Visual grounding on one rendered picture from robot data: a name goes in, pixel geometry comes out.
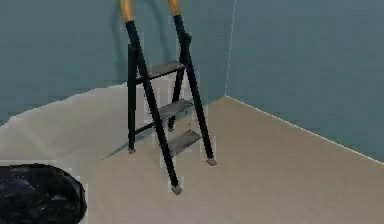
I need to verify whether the black step ladder orange top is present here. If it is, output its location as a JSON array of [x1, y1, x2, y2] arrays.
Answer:
[[119, 0, 218, 196]]

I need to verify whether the black garbage bag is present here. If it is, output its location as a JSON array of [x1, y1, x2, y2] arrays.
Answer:
[[0, 163, 88, 224]]

